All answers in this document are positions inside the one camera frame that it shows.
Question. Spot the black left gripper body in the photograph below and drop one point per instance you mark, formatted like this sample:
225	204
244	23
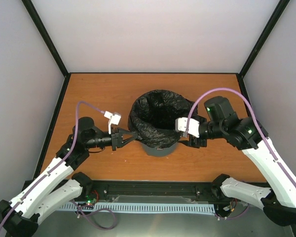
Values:
115	142

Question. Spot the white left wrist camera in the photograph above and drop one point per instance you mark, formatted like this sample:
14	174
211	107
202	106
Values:
114	119

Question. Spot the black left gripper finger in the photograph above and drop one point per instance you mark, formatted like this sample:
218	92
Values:
126	141
124	133

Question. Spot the light blue slotted cable duct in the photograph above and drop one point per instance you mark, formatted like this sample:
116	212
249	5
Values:
153	208

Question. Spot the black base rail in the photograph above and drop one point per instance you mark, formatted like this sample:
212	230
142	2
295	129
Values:
197	191

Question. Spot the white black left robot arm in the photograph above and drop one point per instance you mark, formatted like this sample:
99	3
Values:
59	183

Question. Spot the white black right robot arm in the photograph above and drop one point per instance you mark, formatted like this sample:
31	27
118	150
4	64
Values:
278	201

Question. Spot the black left rear frame post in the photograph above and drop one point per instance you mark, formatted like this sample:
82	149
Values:
34	15

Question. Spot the metal base plate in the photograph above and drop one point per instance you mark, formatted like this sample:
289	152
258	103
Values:
246	221

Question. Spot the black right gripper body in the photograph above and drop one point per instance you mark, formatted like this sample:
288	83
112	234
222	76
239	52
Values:
195	142

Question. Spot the teal plastic trash bin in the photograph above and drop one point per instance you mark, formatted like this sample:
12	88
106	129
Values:
158	150

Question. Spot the black frame post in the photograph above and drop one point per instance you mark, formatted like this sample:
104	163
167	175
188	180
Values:
274	18
34	15

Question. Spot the black plastic trash bag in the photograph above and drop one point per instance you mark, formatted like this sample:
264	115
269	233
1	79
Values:
153	117

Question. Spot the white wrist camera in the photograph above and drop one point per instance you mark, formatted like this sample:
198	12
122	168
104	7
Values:
186	127
114	119

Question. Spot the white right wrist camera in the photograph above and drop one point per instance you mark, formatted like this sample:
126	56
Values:
186	127

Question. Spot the black right rear frame post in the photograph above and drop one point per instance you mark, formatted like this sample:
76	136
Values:
274	18

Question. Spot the small green-lit circuit board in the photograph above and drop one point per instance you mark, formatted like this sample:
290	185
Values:
92	199

